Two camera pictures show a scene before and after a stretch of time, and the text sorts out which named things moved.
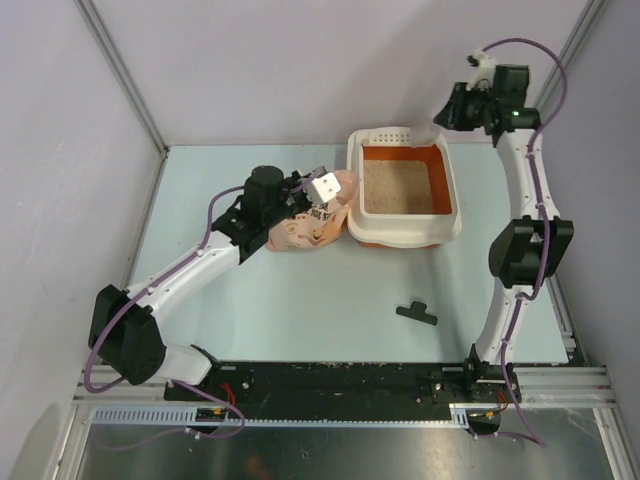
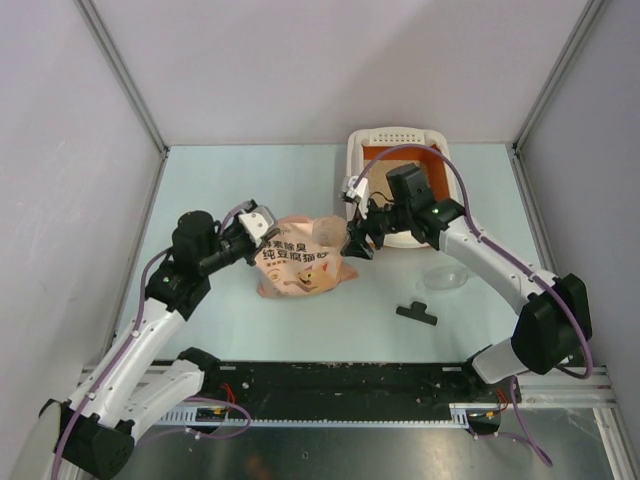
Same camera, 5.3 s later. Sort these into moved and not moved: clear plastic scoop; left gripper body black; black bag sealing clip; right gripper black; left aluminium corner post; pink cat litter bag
Moved: pink cat litter bag; left gripper body black; clear plastic scoop; right gripper black
Not moved: black bag sealing clip; left aluminium corner post
